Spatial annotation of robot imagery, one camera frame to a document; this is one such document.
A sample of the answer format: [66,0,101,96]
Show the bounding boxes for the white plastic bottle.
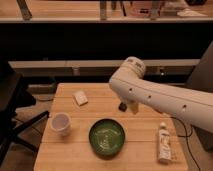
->
[158,122,172,164]

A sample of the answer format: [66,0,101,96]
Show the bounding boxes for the black rectangular remote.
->
[118,102,127,112]

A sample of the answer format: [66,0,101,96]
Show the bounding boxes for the long wooden bench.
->
[10,59,199,76]

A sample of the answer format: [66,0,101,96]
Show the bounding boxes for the black cable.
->
[171,116,202,171]

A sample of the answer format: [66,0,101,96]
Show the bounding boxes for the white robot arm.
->
[109,57,213,133]

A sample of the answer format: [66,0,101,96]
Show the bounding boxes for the green round bowl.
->
[88,118,125,157]

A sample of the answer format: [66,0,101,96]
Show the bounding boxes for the black office chair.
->
[0,59,49,166]

